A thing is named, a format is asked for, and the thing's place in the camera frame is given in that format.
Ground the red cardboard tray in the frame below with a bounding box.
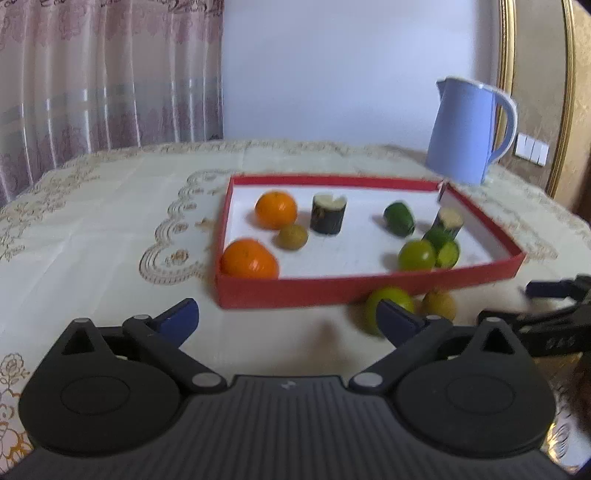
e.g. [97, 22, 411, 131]
[215, 173, 527, 310]

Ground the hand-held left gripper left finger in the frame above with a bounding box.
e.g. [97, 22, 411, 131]
[60, 298, 228, 396]

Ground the blue electric kettle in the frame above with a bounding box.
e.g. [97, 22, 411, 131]
[425, 76, 519, 186]

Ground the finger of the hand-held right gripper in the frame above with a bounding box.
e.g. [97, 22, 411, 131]
[526, 275, 591, 301]
[477, 302, 591, 358]

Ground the pink patterned curtain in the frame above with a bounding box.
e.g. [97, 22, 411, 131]
[0, 0, 225, 204]

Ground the white wall switch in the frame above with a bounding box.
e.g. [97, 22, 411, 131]
[513, 133, 550, 166]

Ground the gold wall panel frame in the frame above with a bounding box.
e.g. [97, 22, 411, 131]
[496, 0, 591, 213]

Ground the orange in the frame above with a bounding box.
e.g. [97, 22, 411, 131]
[255, 191, 298, 230]
[220, 238, 280, 280]

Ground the brown longan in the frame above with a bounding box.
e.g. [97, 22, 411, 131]
[277, 224, 309, 251]
[421, 289, 458, 322]

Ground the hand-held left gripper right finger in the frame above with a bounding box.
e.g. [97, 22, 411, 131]
[348, 299, 529, 396]

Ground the round green fruit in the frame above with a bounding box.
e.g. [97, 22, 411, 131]
[398, 239, 437, 272]
[365, 286, 416, 337]

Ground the halved green lime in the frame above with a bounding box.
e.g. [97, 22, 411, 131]
[422, 227, 461, 269]

